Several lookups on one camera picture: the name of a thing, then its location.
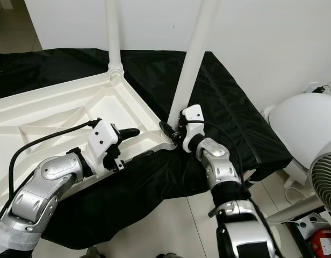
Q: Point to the white plastic children table top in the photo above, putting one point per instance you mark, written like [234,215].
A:
[133,115]

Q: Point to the white plastic table leg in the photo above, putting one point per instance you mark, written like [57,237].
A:
[113,32]
[192,59]

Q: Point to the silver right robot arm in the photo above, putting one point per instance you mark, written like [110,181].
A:
[219,161]

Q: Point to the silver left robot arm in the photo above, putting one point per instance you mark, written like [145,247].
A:
[47,183]

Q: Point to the black cloth table cover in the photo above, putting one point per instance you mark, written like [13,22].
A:
[235,97]

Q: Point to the black metal table brace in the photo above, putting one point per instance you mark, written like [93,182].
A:
[214,212]

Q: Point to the dark left robot foot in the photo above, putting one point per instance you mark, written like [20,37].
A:
[91,253]

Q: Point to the white rounded appliance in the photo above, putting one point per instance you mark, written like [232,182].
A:
[305,123]

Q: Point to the grey round fan grille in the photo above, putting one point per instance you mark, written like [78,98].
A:
[324,180]

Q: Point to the white power strip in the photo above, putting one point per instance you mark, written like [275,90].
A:
[309,221]

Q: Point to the red round device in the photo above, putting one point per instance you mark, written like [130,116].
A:
[324,242]

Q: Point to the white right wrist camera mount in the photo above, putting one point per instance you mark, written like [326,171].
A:
[193,114]

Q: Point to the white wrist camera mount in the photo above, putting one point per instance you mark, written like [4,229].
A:
[193,114]
[105,134]

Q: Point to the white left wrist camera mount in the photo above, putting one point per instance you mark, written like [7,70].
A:
[105,134]

